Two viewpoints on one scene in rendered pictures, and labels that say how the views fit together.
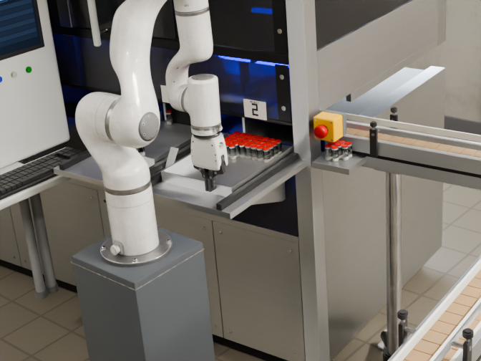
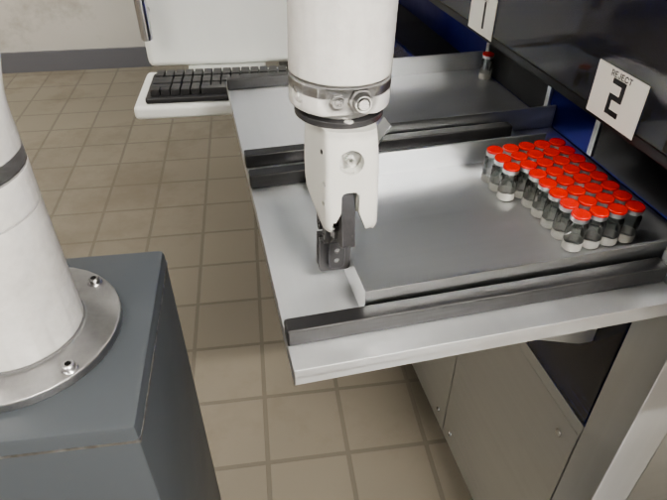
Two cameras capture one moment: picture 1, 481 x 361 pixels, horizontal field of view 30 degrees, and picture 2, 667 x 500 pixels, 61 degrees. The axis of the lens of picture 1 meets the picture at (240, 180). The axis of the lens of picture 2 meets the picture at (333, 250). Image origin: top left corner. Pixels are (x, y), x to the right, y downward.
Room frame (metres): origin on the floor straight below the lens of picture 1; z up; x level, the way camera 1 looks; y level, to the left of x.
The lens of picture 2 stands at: (1.98, -0.20, 1.27)
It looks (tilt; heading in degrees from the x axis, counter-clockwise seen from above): 38 degrees down; 39
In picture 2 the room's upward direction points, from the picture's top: straight up
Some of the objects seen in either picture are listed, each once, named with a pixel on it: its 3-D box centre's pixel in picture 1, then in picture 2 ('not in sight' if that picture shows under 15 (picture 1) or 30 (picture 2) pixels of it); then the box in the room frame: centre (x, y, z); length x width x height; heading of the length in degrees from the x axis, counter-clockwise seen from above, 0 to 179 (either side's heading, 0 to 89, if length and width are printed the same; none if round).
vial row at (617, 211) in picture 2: (253, 145); (572, 188); (2.63, -0.05, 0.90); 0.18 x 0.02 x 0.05; 53
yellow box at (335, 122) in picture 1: (329, 126); not in sight; (2.51, -0.28, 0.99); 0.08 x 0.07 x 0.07; 143
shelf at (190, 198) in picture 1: (185, 162); (414, 162); (2.62, 0.17, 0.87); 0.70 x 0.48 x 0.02; 53
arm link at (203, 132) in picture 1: (207, 127); (339, 87); (2.33, 0.08, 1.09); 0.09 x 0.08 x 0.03; 53
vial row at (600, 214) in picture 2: (249, 147); (555, 190); (2.61, -0.04, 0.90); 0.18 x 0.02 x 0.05; 53
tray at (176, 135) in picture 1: (158, 138); (421, 93); (2.78, 0.26, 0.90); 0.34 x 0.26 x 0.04; 143
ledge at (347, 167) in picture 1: (341, 160); not in sight; (2.54, -0.32, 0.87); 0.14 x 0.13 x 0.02; 143
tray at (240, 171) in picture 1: (229, 162); (470, 208); (2.52, 0.03, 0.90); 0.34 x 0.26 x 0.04; 143
